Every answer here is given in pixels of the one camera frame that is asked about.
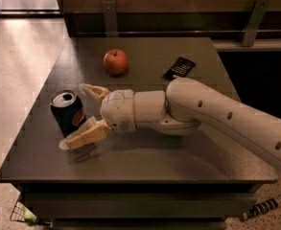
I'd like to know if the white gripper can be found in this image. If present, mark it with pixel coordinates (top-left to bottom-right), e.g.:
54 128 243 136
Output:
59 83 135 150

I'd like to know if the blue pepsi can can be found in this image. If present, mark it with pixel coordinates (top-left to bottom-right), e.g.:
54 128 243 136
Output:
50 90 86 137

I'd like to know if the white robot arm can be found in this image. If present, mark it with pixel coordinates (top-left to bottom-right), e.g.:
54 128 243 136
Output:
59 78 281 172

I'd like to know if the red apple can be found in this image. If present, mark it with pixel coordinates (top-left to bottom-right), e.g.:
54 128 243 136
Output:
104 49 128 75

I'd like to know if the dark grey table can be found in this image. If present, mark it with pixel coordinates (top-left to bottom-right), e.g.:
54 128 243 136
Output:
0 37 277 230

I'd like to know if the black snack bar wrapper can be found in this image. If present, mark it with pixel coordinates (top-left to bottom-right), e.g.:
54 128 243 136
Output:
163 57 196 81

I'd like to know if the wooden back bench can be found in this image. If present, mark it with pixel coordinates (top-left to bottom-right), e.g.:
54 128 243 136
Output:
57 0 281 51

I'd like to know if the left metal bracket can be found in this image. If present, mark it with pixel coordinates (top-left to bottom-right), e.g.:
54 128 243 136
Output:
103 0 118 37

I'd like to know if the metal bracket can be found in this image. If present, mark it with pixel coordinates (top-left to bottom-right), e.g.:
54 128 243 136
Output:
241 0 270 47
103 0 118 37

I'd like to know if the wire basket with green item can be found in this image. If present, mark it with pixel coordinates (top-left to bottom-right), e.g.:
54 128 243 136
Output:
10 197 38 226

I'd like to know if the striped black white handle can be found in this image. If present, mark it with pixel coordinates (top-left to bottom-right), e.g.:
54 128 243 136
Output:
241 195 281 221

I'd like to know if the right metal bracket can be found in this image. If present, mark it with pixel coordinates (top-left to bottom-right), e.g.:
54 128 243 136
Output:
241 0 270 47

